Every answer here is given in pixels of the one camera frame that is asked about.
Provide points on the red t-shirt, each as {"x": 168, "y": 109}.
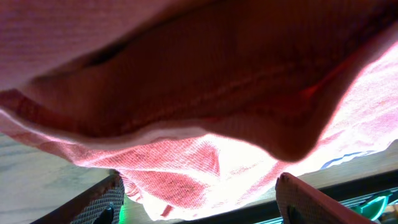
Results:
{"x": 199, "y": 105}

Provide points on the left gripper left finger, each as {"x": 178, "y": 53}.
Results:
{"x": 100, "y": 204}

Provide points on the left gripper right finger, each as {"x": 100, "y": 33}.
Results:
{"x": 300, "y": 203}

